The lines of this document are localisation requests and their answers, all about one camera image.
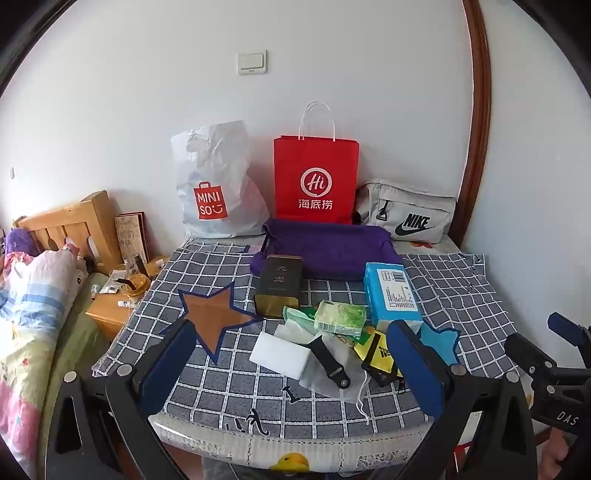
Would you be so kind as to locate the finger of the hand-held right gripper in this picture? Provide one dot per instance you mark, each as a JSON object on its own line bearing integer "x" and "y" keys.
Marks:
{"x": 526, "y": 350}
{"x": 570, "y": 327}

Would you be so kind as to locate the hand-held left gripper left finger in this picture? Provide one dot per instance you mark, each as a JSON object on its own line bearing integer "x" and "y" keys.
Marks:
{"x": 166, "y": 364}

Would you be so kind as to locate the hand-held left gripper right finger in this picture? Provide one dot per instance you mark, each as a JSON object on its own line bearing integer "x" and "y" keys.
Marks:
{"x": 413, "y": 364}

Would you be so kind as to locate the yellow black pouch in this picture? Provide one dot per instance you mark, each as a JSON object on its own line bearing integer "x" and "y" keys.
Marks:
{"x": 376, "y": 353}

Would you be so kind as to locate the green snack sachet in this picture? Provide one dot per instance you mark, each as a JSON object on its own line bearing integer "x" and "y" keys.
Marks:
{"x": 368, "y": 334}

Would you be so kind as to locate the green tissue packet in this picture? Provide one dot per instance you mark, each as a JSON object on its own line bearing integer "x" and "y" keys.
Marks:
{"x": 339, "y": 318}

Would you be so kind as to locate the white foam block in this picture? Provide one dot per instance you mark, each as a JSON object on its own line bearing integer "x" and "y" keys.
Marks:
{"x": 279, "y": 355}

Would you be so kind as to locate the white glove green cuff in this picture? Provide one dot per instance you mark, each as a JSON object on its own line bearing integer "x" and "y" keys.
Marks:
{"x": 298, "y": 321}

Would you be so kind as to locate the purple fabric tray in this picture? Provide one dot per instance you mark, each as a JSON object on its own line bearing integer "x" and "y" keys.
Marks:
{"x": 332, "y": 249}

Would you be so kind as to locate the person's right hand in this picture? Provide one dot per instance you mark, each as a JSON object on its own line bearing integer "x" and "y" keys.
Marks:
{"x": 556, "y": 454}

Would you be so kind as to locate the blue star patch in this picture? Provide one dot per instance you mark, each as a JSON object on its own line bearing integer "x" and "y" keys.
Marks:
{"x": 443, "y": 344}

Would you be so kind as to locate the blue tissue pack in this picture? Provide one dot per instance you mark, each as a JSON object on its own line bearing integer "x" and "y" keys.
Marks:
{"x": 392, "y": 295}

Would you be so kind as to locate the wooden bedside table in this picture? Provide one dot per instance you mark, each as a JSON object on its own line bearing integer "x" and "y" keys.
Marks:
{"x": 108, "y": 314}

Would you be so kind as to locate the amber glass cup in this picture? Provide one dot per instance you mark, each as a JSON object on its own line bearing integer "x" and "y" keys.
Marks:
{"x": 136, "y": 284}

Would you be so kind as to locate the duck print tablecloth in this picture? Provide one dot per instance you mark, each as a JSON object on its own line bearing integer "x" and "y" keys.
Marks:
{"x": 221, "y": 438}

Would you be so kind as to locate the grey checked cloth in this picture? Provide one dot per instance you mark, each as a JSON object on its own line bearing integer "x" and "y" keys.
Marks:
{"x": 258, "y": 397}

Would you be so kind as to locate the dark tea tin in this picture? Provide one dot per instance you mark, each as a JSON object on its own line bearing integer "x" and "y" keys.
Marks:
{"x": 279, "y": 281}

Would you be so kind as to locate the grey waist bag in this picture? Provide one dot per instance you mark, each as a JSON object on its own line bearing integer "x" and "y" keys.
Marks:
{"x": 406, "y": 214}

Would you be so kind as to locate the pastel printed quilt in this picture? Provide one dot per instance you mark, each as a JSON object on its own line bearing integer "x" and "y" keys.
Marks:
{"x": 27, "y": 295}

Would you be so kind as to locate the wooden headboard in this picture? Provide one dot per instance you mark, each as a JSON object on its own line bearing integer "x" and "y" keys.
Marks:
{"x": 69, "y": 221}

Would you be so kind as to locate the white plastic shopping bag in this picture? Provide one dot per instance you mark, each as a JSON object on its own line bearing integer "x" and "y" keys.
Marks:
{"x": 217, "y": 184}

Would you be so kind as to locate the purple plush toy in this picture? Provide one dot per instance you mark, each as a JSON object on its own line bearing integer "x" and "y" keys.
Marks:
{"x": 18, "y": 240}

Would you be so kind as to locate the red paper bag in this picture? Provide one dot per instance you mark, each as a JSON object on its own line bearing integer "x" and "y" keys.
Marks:
{"x": 316, "y": 180}

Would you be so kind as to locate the brown wooden door frame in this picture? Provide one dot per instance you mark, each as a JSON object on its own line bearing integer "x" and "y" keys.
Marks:
{"x": 478, "y": 115}

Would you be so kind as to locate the white light switch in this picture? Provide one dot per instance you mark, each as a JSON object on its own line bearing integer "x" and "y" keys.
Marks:
{"x": 251, "y": 63}

